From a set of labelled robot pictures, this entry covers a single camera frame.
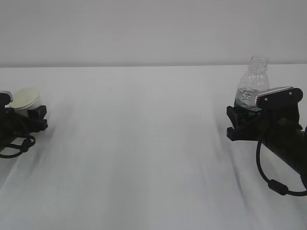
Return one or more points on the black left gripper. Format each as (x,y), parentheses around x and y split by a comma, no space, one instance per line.
(14,125)

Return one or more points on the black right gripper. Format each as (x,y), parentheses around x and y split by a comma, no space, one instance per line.
(250,125)

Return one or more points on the white paper cup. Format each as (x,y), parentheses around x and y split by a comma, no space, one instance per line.
(26,99)

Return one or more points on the clear water bottle green label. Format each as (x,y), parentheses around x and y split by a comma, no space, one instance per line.
(253,81)

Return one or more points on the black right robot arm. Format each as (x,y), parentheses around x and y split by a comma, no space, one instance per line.
(278,130)

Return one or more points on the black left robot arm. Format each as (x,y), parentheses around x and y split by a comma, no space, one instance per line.
(22,144)

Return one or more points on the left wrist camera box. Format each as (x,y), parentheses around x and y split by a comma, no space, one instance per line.
(5,98)

